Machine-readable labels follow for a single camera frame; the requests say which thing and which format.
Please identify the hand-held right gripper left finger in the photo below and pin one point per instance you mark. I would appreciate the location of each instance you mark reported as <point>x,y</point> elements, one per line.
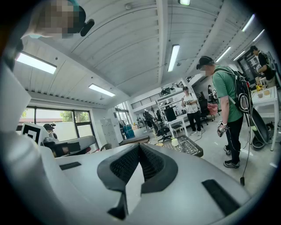
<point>118,169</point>

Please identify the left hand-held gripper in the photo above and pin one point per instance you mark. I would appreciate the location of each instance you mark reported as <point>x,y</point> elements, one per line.
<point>31,133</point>

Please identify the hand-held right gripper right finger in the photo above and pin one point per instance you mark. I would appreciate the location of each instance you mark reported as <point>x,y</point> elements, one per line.
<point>160,173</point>

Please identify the cream cup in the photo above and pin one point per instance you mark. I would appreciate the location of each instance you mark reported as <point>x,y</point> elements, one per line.
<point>175,142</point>

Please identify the large window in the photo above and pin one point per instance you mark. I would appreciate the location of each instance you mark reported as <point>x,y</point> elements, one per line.
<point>55,123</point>

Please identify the dark metal lattice table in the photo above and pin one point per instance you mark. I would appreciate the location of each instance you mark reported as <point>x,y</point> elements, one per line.
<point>186,146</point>

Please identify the grey metal lockers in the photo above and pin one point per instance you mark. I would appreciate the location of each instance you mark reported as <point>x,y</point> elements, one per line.
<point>108,131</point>

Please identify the blue barrel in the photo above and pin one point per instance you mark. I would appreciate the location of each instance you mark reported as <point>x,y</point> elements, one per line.
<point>128,131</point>

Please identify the black office chair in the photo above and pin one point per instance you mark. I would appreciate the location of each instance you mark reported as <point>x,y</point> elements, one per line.
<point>163,131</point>

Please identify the white desk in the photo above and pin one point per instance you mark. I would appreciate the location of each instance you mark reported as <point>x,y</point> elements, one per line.
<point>176,123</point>

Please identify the ceiling light panel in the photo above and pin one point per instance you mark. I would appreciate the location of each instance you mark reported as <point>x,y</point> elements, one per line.
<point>36,62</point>
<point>101,90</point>

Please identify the pink chair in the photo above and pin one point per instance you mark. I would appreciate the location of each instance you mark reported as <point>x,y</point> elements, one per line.
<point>213,109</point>

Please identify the long black bag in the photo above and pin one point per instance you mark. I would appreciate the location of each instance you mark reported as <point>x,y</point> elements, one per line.
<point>260,127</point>

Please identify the person's head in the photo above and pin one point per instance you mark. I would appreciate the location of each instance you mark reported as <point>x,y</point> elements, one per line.
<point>55,19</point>

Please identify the ceiling tube light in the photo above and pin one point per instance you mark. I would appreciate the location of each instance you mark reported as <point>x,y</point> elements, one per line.
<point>259,35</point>
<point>223,54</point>
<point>174,57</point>
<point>248,22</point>

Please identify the white table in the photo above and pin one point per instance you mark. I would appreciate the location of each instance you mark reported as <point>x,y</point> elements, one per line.
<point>264,99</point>

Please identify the black head-worn camera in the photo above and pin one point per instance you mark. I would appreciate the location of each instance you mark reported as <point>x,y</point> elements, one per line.
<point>87,27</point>

